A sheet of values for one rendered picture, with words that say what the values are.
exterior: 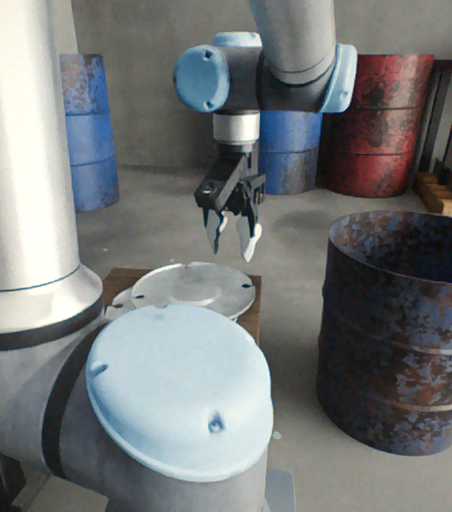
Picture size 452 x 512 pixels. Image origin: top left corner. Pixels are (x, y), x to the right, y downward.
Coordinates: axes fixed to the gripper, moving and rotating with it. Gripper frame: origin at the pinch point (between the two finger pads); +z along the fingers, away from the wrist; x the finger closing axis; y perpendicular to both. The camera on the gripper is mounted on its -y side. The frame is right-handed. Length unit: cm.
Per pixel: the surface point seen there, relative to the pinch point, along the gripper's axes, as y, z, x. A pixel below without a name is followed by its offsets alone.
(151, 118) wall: 229, 14, 209
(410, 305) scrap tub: 16.9, 10.7, -30.9
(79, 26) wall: 212, -55, 262
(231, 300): 9.0, 16.6, 4.4
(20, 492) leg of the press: -34, 49, 31
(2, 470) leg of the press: -36, 40, 30
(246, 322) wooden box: 4.3, 17.6, -1.9
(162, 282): 7.7, 16.6, 23.2
